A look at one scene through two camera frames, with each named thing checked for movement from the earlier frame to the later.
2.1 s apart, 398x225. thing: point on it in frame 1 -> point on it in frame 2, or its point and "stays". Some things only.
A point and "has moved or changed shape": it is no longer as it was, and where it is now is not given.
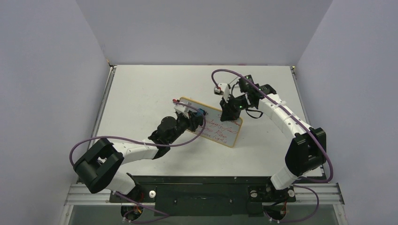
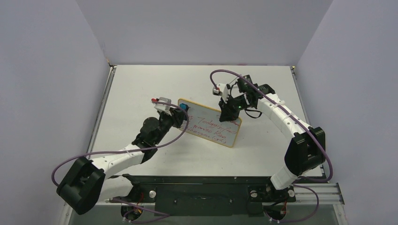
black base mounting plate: [207, 196] stays
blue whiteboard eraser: [203, 112] has moved or changed shape
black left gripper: [193, 122] -> [176, 117]
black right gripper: [229, 109] stays
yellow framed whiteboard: [224, 132] stays
